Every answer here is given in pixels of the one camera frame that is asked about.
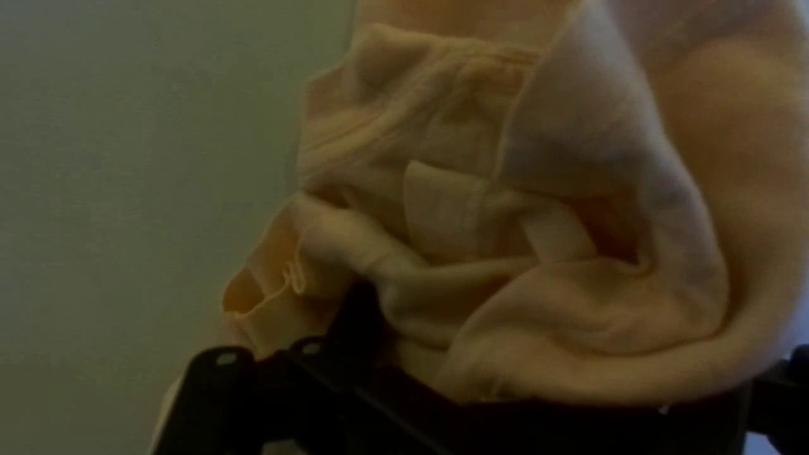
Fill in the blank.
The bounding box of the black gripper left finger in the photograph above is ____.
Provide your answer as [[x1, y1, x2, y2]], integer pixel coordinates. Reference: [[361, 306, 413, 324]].
[[154, 280, 475, 455]]

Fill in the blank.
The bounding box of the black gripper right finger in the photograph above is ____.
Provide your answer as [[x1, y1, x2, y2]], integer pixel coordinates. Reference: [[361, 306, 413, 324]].
[[654, 344, 809, 455]]

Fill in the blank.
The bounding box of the cream yellow cloth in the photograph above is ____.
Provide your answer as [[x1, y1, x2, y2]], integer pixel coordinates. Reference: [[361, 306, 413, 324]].
[[223, 0, 809, 404]]

